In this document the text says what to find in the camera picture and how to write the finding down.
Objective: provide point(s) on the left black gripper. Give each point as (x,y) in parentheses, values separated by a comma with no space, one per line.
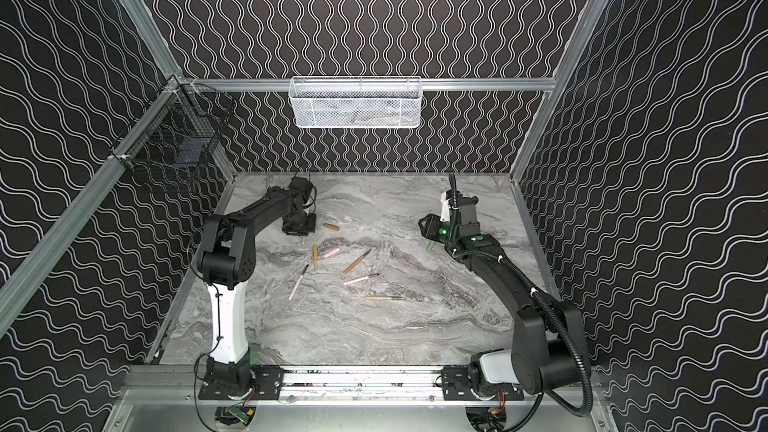
(297,226)

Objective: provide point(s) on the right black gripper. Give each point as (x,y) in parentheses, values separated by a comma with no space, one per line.
(432,229)

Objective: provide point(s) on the white pink pen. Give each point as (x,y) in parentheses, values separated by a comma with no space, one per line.
(298,282)

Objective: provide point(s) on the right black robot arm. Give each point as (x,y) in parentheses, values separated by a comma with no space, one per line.
(549,352)

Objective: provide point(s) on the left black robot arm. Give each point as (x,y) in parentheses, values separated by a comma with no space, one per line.
(226,262)

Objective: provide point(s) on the pink pen cap left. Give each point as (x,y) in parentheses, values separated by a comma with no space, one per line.
(332,253)

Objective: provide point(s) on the brown pen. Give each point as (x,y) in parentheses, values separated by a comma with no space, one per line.
(356,262)

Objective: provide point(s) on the pink pen center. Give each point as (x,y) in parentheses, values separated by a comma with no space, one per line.
(360,279)

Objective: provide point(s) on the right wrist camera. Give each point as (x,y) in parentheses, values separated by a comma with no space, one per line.
(448,205)

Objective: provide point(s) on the white wire mesh basket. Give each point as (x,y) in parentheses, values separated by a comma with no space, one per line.
(356,102)

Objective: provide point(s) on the black wire mesh basket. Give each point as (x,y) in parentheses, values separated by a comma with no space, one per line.
(177,150)

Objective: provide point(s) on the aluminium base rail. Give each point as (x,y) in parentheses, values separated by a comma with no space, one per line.
(303,385)

